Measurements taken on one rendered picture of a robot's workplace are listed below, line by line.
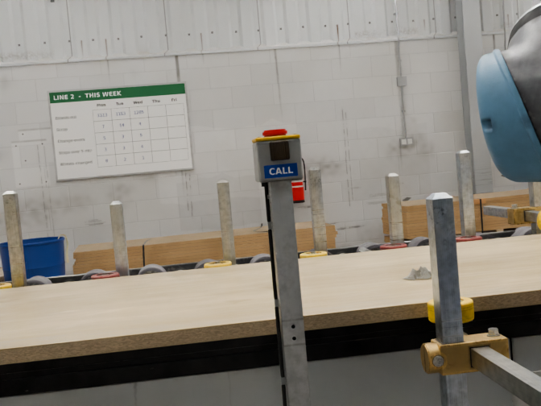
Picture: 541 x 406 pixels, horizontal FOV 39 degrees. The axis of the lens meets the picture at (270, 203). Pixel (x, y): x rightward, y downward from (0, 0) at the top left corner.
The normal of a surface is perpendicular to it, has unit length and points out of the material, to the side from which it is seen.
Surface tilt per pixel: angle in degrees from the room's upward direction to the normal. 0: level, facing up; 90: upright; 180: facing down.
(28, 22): 90
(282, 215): 90
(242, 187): 90
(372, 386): 90
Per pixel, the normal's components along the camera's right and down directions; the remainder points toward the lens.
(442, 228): 0.11, 0.04
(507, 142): -0.50, 0.48
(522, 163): -0.38, 0.75
